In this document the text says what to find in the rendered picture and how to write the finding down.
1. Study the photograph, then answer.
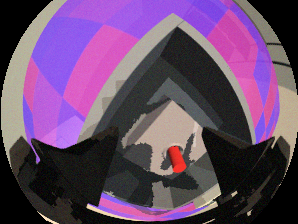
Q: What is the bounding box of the red peg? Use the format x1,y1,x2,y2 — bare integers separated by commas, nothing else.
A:
168,145,186,172

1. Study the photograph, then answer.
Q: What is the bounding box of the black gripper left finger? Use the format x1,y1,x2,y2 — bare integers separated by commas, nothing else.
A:
31,125,120,206

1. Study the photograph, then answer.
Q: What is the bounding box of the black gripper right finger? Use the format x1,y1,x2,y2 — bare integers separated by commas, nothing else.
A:
201,127,275,198

